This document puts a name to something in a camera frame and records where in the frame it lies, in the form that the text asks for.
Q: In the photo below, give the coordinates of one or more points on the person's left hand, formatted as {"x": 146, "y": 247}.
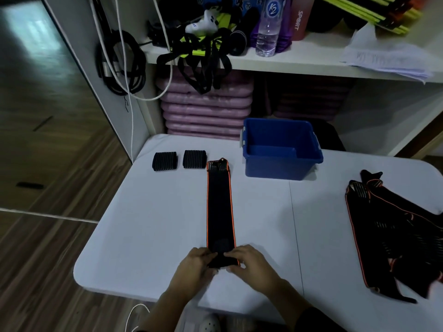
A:
{"x": 190, "y": 276}

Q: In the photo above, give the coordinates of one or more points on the person's right hand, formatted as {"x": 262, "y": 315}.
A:
{"x": 259, "y": 273}

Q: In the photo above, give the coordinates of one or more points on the blue plastic bin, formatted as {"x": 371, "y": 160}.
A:
{"x": 277, "y": 169}

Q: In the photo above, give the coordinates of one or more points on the person's right forearm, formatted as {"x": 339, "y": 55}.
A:
{"x": 294, "y": 304}

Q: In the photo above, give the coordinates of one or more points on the person's left forearm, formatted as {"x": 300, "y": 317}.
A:
{"x": 162, "y": 314}

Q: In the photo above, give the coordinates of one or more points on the person's white shoe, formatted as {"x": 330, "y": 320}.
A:
{"x": 209, "y": 323}

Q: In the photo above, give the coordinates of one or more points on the black chair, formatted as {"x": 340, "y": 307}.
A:
{"x": 330, "y": 136}

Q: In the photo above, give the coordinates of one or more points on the stack of pink mats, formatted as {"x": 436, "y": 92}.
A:
{"x": 311, "y": 100}
{"x": 207, "y": 114}

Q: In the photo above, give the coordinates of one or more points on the wooden door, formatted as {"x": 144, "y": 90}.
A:
{"x": 425, "y": 141}

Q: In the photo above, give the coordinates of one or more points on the white shelf unit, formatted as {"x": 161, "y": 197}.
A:
{"x": 311, "y": 58}

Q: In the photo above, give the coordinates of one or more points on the black cylindrical roller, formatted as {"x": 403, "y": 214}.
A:
{"x": 238, "y": 41}

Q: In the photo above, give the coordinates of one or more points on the clear plastic water bottle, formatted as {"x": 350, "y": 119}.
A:
{"x": 266, "y": 37}

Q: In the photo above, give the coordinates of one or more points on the purple bottle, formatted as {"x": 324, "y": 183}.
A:
{"x": 285, "y": 37}

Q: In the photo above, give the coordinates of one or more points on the white paper sheets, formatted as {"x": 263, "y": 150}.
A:
{"x": 384, "y": 56}

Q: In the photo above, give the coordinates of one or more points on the white handheld controller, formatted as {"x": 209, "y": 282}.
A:
{"x": 202, "y": 25}

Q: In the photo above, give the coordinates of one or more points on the pink sport bottle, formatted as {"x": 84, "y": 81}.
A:
{"x": 299, "y": 24}

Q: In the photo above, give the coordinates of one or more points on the black round bag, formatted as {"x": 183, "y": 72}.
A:
{"x": 322, "y": 20}

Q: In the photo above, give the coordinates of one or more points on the black cloth bag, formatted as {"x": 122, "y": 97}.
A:
{"x": 176, "y": 8}

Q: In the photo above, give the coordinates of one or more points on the yellow orange agility ladder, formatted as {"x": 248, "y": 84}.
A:
{"x": 363, "y": 10}

